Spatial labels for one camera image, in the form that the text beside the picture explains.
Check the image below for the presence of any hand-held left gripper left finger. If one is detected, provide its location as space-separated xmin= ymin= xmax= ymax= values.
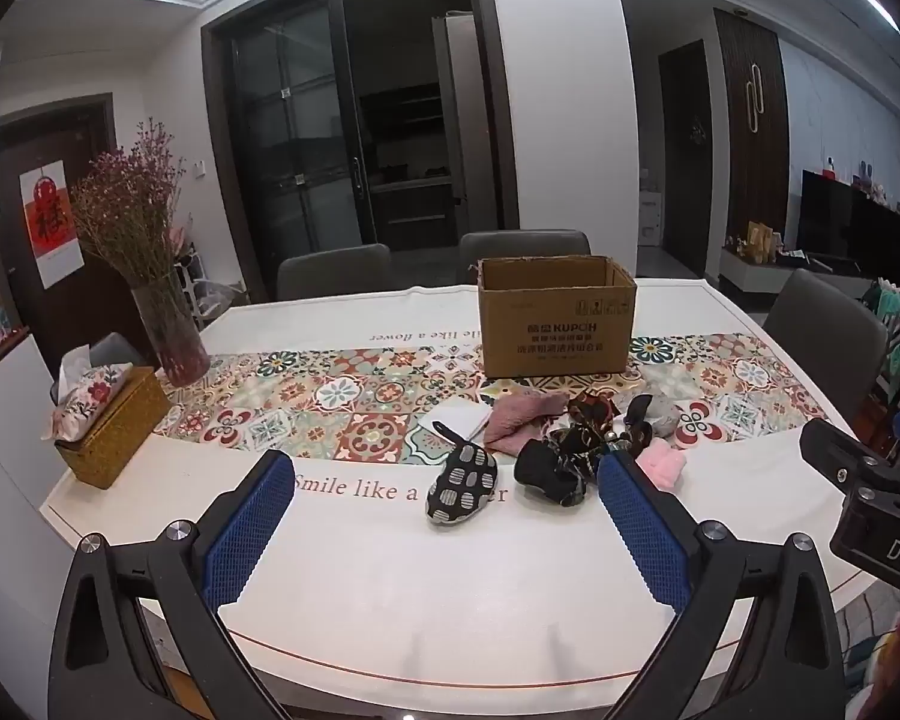
xmin=47 ymin=451 xmax=297 ymax=720

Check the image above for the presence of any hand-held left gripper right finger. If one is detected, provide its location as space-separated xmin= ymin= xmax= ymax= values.
xmin=596 ymin=451 xmax=848 ymax=720

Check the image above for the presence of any pink fuzzy cloth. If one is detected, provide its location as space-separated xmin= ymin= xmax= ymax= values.
xmin=482 ymin=392 xmax=571 ymax=460

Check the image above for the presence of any brown cardboard box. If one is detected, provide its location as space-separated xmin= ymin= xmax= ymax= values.
xmin=476 ymin=255 xmax=638 ymax=379

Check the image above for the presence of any light pink sock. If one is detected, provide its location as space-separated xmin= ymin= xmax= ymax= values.
xmin=634 ymin=444 xmax=684 ymax=495

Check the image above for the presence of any black cloth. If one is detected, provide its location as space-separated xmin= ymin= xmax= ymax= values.
xmin=514 ymin=431 xmax=593 ymax=508

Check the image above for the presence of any grey branch-print pouch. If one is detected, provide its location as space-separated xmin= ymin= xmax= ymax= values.
xmin=621 ymin=392 xmax=682 ymax=440

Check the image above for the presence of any grey dining chair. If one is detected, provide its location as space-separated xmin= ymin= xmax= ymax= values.
xmin=457 ymin=230 xmax=593 ymax=266
xmin=276 ymin=244 xmax=393 ymax=302
xmin=763 ymin=268 xmax=890 ymax=428

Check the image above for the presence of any dark floral scrunchie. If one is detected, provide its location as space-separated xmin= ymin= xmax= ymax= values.
xmin=566 ymin=392 xmax=625 ymax=452

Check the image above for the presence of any woven yellow tissue box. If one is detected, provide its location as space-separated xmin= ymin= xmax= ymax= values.
xmin=54 ymin=366 xmax=172 ymax=491

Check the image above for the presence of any tile-print white tablecloth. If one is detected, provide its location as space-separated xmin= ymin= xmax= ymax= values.
xmin=37 ymin=279 xmax=856 ymax=720

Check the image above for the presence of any black dotted fabric pouch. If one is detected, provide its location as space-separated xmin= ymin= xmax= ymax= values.
xmin=424 ymin=422 xmax=501 ymax=524

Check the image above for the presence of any white television cabinet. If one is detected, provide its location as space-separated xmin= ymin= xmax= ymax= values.
xmin=720 ymin=247 xmax=818 ymax=295

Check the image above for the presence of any glass vase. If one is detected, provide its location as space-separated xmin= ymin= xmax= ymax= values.
xmin=130 ymin=270 xmax=211 ymax=386

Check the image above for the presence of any floral fabric tissue cover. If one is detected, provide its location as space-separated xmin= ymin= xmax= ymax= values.
xmin=41 ymin=361 xmax=134 ymax=442

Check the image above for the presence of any white folded cloth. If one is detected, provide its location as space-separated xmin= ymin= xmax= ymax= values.
xmin=427 ymin=399 xmax=494 ymax=437

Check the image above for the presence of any white tissue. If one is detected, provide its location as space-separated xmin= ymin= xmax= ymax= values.
xmin=58 ymin=345 xmax=93 ymax=392

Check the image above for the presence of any white storage rack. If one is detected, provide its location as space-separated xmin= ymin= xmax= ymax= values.
xmin=169 ymin=240 xmax=230 ymax=325

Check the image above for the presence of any dried flower bouquet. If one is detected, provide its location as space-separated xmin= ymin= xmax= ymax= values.
xmin=67 ymin=118 xmax=190 ymax=290

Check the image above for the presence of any dark hallway door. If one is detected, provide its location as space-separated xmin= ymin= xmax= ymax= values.
xmin=658 ymin=40 xmax=725 ymax=275

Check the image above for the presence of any dark wooden door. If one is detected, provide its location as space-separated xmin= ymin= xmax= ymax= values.
xmin=0 ymin=94 xmax=121 ymax=376

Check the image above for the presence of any dark sliding glass door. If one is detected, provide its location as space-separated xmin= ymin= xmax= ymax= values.
xmin=201 ymin=0 xmax=520 ymax=302

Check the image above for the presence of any dark wall panel with handles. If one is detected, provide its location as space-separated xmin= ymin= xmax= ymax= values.
xmin=714 ymin=7 xmax=793 ymax=242

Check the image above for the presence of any red and white wall calendar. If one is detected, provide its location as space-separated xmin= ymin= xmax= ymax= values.
xmin=19 ymin=160 xmax=86 ymax=289

